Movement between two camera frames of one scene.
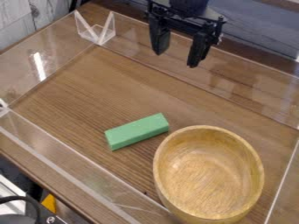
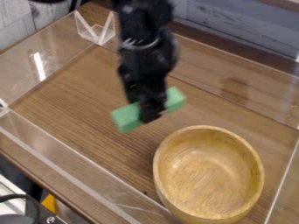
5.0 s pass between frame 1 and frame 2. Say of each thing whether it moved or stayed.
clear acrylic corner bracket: stayed
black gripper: moved
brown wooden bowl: stayed
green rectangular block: moved
